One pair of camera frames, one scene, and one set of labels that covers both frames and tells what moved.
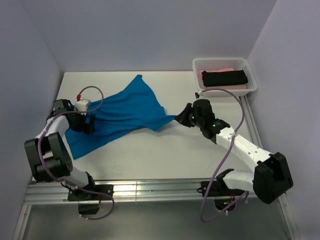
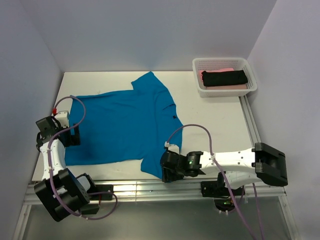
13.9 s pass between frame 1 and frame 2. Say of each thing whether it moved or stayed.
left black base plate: stayed
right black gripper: moved
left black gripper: moved
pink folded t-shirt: stayed
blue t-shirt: moved
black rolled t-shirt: stayed
